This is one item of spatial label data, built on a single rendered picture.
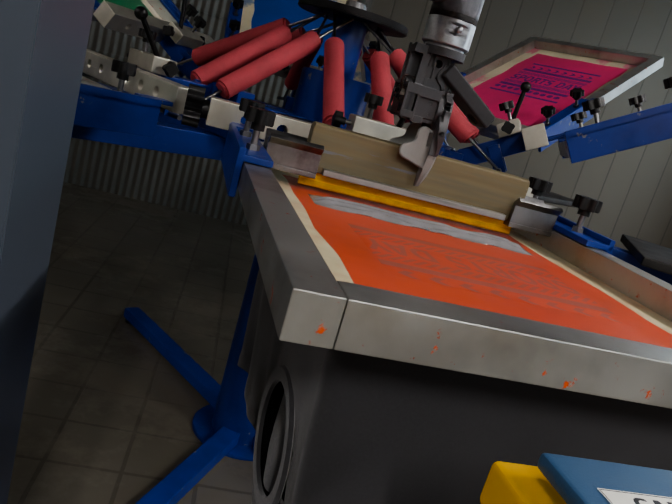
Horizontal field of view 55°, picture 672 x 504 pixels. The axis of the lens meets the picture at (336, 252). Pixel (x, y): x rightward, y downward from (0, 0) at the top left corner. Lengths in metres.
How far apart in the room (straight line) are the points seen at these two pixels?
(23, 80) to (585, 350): 0.51
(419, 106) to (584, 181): 4.38
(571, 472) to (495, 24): 4.70
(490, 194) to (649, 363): 0.61
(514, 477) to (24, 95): 0.50
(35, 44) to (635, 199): 5.23
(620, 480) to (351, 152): 0.74
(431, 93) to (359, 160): 0.15
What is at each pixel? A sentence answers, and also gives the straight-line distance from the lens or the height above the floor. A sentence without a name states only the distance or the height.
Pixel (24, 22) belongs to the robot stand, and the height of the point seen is 1.10.
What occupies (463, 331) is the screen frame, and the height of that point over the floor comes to 0.98.
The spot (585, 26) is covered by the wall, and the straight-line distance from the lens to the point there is 5.24.
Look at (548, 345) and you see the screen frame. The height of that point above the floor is 0.98.
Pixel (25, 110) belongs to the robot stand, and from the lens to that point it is 0.64.
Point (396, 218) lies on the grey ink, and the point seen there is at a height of 0.96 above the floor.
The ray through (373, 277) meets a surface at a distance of 0.62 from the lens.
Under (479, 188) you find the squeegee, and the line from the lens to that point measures 1.10.
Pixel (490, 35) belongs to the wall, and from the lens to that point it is 4.96.
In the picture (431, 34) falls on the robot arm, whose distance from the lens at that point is 1.04.
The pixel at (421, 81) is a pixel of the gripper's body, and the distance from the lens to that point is 1.03.
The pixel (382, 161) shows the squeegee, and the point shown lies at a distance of 1.03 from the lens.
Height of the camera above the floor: 1.12
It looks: 14 degrees down
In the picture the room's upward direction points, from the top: 16 degrees clockwise
